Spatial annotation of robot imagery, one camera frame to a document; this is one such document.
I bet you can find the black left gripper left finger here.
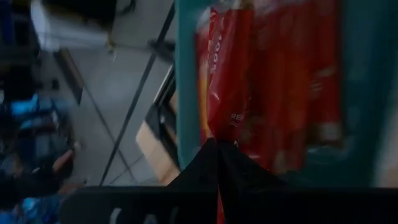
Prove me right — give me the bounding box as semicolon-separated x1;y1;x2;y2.
167;138;218;189

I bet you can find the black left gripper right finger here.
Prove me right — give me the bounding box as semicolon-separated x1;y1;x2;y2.
218;140;289;190

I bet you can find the red popcorn bag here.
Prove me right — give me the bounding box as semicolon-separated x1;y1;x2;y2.
194;7;259;224
248;0;343;174

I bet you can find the teal plastic basket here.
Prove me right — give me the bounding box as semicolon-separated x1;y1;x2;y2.
174;0;398;189

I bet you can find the person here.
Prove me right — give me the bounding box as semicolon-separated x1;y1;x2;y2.
0;93;85;224

